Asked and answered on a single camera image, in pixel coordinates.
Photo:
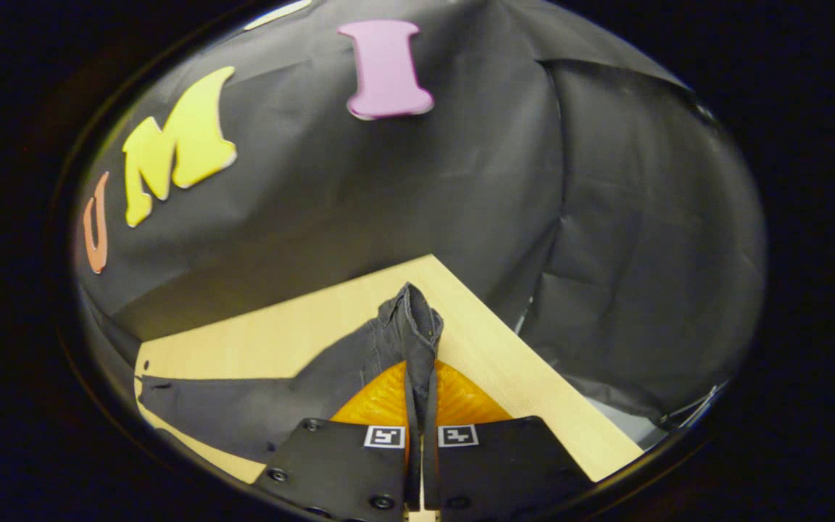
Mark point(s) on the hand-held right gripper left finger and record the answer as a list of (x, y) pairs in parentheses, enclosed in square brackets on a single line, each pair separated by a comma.
[(338, 464)]

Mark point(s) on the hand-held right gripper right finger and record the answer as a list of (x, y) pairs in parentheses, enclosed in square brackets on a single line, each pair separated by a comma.
[(504, 464)]

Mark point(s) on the black jeans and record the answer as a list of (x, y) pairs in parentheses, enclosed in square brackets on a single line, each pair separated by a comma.
[(258, 406)]

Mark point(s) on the black backdrop cloth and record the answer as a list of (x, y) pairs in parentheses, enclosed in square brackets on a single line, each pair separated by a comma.
[(461, 181)]

